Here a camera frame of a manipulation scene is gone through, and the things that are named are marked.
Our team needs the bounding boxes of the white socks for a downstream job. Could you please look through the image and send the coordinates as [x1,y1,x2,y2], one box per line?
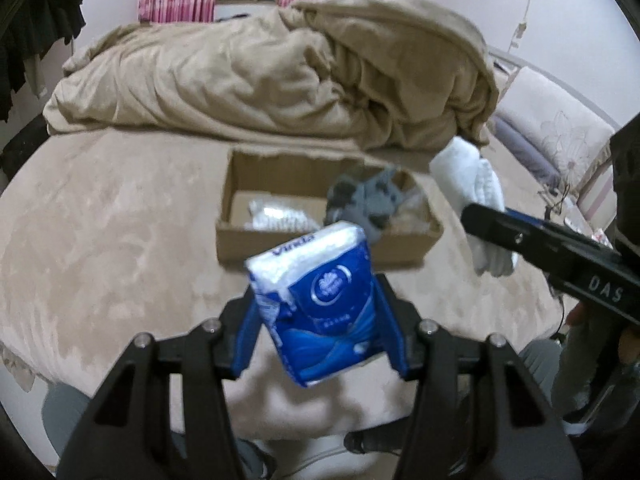
[428,136,518,278]

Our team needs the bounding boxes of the grey patterned socks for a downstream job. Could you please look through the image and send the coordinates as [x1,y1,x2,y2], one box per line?
[323,168,404,244]

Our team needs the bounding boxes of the blue tissue pack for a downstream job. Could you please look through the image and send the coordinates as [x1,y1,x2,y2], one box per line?
[245,221,383,388]

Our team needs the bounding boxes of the white beads plastic bag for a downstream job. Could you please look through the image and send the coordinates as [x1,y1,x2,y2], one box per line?
[244,198,321,233]

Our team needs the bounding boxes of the clear plastic bag brown item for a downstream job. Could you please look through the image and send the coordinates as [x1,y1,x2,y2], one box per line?
[385,172,432,235]

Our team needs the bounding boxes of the striped pillow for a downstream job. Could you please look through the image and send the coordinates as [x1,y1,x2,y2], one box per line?
[577,164,617,231]

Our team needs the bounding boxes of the grey pillow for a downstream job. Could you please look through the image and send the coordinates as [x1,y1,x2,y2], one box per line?
[494,116,561,188]

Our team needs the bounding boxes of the white floral pillow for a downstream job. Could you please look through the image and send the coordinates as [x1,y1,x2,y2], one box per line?
[497,67,614,196]

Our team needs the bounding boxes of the open cardboard box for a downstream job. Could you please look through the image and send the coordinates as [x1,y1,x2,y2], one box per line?
[216,150,444,268]

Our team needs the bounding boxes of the beige crumpled duvet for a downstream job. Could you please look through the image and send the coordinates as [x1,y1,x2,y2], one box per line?
[43,0,499,153]

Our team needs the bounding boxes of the black suitcase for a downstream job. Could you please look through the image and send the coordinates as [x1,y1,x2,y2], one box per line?
[1,114,50,181]

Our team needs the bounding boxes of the black hanging clothes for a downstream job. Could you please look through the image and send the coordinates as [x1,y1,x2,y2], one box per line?
[1,0,86,122]

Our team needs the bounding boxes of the black charger cable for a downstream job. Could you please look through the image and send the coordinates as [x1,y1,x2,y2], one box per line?
[541,186,576,221]

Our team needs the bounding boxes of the white headboard frame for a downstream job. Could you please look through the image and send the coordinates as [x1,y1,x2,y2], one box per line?
[488,46,620,130]

